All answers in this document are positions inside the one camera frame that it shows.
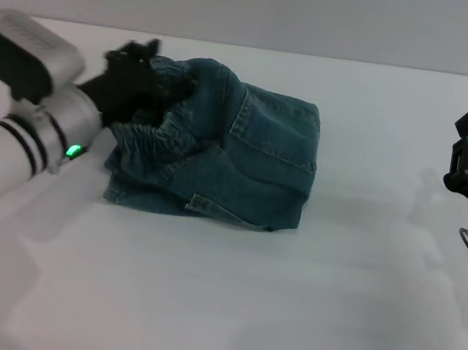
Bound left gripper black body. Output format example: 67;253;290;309
72;56;189;137

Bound blue denim shorts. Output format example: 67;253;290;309
97;46;331;238

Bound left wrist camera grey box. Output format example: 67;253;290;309
0;9;92;111

